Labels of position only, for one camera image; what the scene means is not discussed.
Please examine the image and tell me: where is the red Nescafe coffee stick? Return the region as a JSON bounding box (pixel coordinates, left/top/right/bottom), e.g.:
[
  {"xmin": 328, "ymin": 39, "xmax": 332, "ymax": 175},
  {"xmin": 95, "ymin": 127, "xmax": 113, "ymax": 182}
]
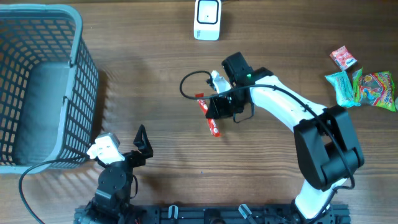
[{"xmin": 197, "ymin": 100, "xmax": 221, "ymax": 137}]

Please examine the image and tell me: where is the teal tissue pack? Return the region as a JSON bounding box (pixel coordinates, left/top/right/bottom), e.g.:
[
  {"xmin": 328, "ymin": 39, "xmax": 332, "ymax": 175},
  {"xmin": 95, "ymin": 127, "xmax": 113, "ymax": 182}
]
[{"xmin": 325, "ymin": 71, "xmax": 361, "ymax": 108}]

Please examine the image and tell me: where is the Haribo gummy candy bag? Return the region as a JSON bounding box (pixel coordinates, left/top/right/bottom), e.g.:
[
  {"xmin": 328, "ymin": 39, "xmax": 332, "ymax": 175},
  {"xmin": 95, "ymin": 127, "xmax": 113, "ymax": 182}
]
[{"xmin": 353, "ymin": 68, "xmax": 396, "ymax": 112}]

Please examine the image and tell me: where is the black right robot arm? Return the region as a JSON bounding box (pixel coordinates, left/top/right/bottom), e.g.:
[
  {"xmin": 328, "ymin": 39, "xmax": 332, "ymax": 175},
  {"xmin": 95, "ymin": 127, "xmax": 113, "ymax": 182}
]
[{"xmin": 206, "ymin": 52, "xmax": 364, "ymax": 223}]

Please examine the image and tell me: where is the white barcode scanner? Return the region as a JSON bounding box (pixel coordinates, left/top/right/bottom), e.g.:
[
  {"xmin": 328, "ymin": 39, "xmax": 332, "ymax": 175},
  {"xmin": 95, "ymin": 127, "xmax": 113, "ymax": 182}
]
[{"xmin": 193, "ymin": 0, "xmax": 222, "ymax": 41}]

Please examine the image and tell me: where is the grey plastic shopping basket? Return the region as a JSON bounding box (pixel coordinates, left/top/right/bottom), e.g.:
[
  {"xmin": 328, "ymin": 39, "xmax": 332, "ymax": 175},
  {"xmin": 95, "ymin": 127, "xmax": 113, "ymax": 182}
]
[{"xmin": 1, "ymin": 4, "xmax": 99, "ymax": 174}]

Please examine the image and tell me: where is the black left camera cable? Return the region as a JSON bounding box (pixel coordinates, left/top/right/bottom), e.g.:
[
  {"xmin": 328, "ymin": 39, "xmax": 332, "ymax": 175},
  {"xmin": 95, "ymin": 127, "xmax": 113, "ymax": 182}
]
[{"xmin": 18, "ymin": 153, "xmax": 94, "ymax": 224}]

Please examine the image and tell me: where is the black camera cable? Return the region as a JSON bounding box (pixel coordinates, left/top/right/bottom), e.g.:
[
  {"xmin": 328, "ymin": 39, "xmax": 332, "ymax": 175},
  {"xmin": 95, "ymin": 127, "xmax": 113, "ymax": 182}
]
[
  {"xmin": 18, "ymin": 153, "xmax": 94, "ymax": 224},
  {"xmin": 178, "ymin": 70, "xmax": 356, "ymax": 223}
]

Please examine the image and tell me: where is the black right camera cable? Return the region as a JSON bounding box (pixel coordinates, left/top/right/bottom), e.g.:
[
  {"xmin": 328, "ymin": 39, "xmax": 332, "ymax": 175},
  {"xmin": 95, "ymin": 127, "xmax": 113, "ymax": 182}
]
[{"xmin": 178, "ymin": 70, "xmax": 356, "ymax": 223}]

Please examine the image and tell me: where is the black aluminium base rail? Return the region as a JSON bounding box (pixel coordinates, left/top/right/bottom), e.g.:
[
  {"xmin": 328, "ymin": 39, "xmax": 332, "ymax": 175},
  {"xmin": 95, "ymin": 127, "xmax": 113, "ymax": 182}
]
[{"xmin": 73, "ymin": 203, "xmax": 351, "ymax": 224}]

